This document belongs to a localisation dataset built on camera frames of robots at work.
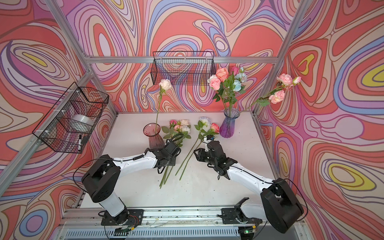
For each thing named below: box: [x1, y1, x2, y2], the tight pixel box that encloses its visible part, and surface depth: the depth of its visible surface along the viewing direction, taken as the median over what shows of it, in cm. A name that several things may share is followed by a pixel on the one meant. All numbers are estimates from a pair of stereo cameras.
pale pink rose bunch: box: [243, 73, 302, 113], surface depth 69 cm
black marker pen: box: [78, 134, 82, 151], surface depth 74 cm
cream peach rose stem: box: [155, 79, 172, 127], surface depth 80 cm
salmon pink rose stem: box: [216, 67, 237, 115], surface depth 80 cm
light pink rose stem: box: [209, 78, 229, 115], surface depth 76 cm
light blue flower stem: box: [230, 66, 248, 106], surface depth 84 cm
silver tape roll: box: [71, 114, 95, 126], surface depth 75 cm
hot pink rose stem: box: [231, 66, 240, 76], surface depth 86 cm
